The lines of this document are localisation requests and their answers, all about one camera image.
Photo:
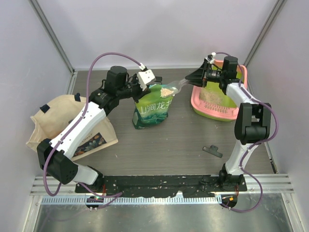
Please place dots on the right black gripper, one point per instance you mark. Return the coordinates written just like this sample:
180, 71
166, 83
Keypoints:
200, 77

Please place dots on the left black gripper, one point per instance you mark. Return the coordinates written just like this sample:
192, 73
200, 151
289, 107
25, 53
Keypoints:
141, 93

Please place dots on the green cat litter bag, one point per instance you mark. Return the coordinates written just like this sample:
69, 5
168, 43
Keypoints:
151, 109

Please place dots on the clear plastic scoop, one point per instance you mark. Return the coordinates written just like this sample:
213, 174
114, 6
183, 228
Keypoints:
172, 88

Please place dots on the black bag clip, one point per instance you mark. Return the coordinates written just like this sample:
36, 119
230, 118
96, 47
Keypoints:
212, 150

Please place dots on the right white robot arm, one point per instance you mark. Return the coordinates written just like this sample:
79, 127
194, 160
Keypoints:
252, 126

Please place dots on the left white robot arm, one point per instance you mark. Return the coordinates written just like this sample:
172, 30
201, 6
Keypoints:
55, 156

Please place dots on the cat litter granules pile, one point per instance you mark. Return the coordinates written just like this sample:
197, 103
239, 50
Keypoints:
215, 97

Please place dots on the black rectangular box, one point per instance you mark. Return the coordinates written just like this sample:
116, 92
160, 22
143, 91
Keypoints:
158, 79

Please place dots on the pink green litter box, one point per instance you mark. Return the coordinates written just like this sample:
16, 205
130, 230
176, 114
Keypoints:
228, 72

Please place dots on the beige canvas tote bag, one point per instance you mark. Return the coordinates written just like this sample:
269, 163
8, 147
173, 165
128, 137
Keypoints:
57, 114

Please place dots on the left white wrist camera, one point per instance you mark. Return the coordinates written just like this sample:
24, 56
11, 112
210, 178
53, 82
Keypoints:
145, 78

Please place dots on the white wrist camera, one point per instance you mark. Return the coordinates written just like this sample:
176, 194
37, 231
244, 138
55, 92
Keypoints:
145, 78
210, 59

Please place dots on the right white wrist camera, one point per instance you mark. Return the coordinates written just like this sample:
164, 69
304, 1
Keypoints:
210, 59

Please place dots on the aluminium frame rail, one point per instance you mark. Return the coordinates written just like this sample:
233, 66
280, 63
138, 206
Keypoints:
66, 195

